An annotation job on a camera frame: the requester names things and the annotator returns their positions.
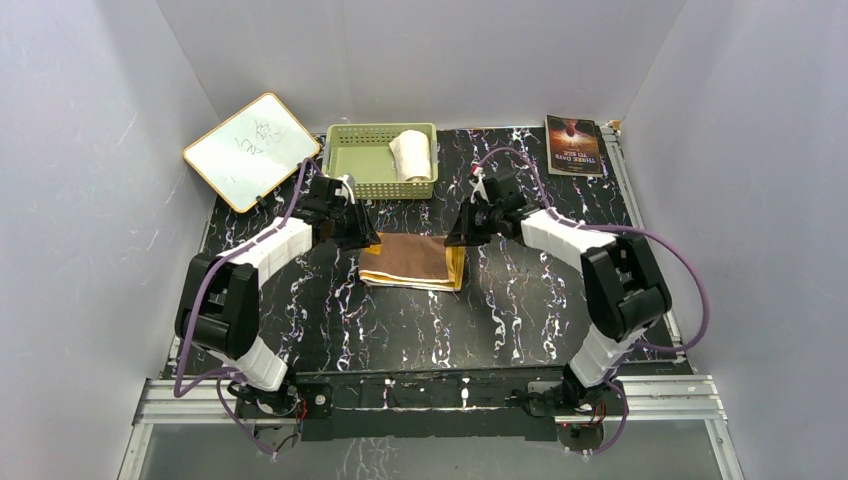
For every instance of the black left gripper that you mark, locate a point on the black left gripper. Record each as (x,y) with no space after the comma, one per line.
(363,235)

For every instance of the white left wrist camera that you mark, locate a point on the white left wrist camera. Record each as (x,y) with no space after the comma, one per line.
(347,188)

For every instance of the green perforated plastic basket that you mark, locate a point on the green perforated plastic basket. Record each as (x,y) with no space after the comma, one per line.
(362,151)

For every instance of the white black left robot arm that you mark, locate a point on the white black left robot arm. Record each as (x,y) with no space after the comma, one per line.
(219,306)

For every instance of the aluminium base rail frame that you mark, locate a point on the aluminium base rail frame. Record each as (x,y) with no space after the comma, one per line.
(441,404)

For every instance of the dark paperback book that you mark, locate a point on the dark paperback book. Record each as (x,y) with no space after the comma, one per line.
(573,147)

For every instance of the orange brown towel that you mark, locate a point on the orange brown towel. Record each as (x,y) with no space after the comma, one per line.
(413,261)

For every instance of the white terry towel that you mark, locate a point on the white terry towel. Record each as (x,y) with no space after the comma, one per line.
(412,156)

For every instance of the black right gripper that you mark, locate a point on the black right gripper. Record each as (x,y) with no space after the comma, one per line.
(463,233)

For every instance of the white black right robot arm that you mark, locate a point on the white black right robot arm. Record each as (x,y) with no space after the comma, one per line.
(625,291)

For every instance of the wood framed whiteboard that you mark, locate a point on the wood framed whiteboard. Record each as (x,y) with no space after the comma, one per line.
(252,152)

